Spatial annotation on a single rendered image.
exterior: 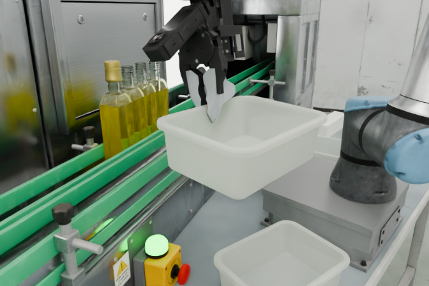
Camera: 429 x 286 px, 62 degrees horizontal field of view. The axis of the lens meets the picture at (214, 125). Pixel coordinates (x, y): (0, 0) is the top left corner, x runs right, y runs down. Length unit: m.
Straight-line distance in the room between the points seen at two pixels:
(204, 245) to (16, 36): 0.61
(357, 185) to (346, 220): 0.10
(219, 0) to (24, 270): 0.48
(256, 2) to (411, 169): 1.29
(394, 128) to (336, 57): 3.85
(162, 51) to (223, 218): 0.57
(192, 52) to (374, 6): 4.02
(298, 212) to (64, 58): 0.65
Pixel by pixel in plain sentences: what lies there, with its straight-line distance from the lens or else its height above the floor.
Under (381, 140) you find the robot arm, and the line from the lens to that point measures 0.75.
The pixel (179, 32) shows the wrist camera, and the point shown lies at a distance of 0.52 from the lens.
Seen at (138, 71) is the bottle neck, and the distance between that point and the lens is 0.92.
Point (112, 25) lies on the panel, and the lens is 1.04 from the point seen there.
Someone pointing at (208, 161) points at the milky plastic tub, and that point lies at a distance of 0.46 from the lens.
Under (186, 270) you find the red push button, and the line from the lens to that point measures 0.73.
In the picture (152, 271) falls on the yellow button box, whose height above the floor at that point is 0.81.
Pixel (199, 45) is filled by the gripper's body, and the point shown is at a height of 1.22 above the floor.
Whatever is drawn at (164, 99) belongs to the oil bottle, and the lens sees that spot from 0.98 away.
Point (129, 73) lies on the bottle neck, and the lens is 0.87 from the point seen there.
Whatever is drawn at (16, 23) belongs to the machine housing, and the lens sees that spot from 0.87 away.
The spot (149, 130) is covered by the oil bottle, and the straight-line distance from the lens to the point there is 0.94.
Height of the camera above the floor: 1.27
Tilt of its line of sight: 18 degrees down
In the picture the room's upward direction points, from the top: straight up
